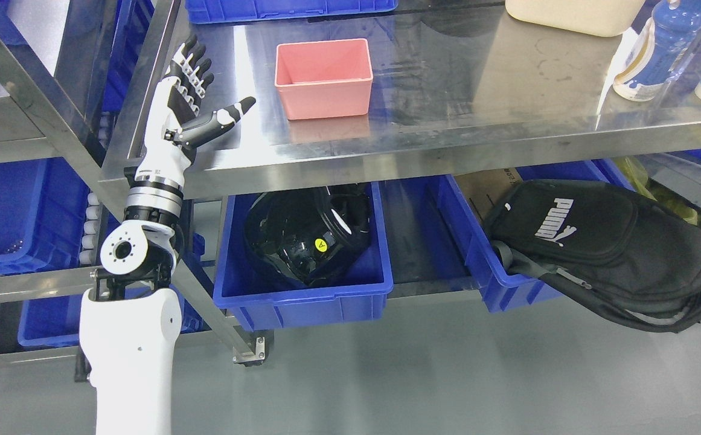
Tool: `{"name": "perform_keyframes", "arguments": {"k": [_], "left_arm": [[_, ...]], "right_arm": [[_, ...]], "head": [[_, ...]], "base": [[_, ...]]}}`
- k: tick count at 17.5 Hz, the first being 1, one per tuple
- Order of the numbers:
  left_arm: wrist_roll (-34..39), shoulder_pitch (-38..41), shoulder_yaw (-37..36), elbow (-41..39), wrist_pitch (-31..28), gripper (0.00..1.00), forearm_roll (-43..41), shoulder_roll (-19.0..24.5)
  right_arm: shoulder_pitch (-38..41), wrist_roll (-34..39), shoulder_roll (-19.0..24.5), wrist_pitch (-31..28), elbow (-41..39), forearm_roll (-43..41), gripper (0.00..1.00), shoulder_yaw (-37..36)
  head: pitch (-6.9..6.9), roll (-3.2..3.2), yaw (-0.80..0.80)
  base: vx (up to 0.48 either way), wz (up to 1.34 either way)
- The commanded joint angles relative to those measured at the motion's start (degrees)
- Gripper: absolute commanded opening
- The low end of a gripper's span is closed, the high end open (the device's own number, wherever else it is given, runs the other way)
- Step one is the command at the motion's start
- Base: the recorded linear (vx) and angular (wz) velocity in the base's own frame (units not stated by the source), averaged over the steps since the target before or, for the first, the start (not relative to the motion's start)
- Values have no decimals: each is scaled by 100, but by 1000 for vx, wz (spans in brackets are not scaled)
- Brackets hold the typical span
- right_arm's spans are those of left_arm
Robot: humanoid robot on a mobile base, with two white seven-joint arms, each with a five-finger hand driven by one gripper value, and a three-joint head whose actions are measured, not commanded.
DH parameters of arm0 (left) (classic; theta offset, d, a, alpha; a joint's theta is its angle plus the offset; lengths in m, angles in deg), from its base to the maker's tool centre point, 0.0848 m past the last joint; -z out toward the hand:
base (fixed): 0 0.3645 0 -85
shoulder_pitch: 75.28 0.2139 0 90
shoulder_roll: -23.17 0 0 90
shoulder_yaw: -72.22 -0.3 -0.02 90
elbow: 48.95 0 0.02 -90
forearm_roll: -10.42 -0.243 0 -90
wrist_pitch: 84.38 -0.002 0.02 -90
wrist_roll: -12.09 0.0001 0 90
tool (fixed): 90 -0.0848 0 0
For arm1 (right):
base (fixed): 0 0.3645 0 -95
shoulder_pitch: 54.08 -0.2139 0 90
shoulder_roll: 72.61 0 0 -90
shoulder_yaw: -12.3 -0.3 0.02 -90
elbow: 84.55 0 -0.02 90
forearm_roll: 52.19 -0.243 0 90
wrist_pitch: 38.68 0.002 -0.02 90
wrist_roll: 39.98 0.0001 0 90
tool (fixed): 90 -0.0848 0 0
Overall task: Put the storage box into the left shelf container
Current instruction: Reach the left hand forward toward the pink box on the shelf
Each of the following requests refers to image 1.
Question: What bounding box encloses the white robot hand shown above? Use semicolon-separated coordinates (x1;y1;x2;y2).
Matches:
135;34;257;185

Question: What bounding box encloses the pink plastic storage box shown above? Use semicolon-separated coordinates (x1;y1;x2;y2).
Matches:
275;38;373;121

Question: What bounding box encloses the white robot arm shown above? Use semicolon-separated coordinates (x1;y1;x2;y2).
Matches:
79;35;256;434

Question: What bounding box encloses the stainless steel shelf rack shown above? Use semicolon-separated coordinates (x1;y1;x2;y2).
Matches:
0;0;206;370

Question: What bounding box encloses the blue bin left shelf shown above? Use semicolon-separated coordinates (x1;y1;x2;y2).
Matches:
0;158;90;276

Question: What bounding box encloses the cream plastic container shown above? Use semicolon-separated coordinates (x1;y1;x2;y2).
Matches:
505;1;644;37

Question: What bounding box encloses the stainless steel cart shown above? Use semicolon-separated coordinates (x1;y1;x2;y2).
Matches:
98;0;701;367

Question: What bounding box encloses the black helmet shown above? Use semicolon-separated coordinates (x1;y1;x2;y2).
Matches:
243;184;371;290

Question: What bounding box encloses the blue bin with helmet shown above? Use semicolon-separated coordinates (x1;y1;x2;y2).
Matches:
213;182;392;332

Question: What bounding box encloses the blue bin lower left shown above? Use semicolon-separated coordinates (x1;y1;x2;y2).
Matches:
17;233;206;349

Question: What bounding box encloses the cardboard piece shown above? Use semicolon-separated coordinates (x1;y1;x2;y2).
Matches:
454;168;522;224

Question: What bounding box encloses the blue bin under bag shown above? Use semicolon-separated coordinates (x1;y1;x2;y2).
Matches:
426;159;632;313

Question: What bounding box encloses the blue white bottle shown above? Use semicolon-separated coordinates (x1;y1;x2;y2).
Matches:
612;1;701;102

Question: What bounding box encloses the black Puma bag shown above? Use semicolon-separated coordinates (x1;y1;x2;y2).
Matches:
484;179;701;333

